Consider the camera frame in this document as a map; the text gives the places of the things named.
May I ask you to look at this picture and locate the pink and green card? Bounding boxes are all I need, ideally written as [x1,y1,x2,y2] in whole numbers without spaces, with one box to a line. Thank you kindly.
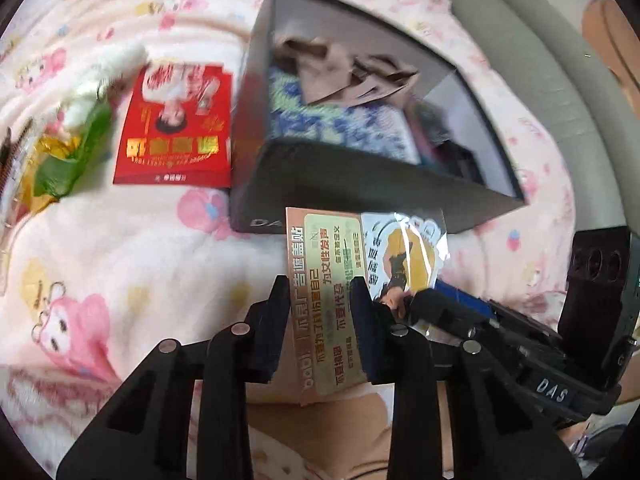
[285,205,366,408]

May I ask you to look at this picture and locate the green snack packet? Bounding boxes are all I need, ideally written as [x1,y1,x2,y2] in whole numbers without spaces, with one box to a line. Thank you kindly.
[22,87,113,211]

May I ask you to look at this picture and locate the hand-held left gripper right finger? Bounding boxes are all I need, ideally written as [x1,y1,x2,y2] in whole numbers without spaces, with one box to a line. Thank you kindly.
[349,277,583,480]

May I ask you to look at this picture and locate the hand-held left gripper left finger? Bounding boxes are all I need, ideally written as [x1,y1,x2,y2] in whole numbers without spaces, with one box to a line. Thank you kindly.
[56,275,292,480]

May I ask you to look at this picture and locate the orange cartoon cushion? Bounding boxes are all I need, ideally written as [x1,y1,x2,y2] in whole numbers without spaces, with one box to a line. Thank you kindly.
[580,0,640,91]

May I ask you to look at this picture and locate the pink printed blanket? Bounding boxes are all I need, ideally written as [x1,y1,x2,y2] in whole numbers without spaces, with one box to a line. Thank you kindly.
[0,0,581,480]

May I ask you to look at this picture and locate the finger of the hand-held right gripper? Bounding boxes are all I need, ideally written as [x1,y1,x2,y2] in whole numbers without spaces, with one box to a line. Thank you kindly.
[406,289,522,362]
[434,281,559,349]

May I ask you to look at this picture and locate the beige cloth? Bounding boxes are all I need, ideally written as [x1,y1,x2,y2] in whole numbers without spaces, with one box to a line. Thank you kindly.
[272,35,421,108]

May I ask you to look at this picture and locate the cartoon character sticker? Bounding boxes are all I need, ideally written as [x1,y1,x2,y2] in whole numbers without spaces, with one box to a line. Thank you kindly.
[360,208,448,321]

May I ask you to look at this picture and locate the red printed packet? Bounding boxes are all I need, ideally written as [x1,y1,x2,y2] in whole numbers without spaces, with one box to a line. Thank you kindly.
[112,62,235,188]

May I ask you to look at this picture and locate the cream fluffy pompom keychain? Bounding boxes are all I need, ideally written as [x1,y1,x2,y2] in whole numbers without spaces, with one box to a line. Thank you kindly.
[67,42,148,128]

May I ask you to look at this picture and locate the black storage box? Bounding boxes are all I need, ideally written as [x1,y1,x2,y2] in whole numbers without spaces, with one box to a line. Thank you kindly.
[229,0,530,235]

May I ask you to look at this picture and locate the grey sofa cushion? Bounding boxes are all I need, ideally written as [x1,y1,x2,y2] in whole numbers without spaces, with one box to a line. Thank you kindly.
[442,0,640,241]

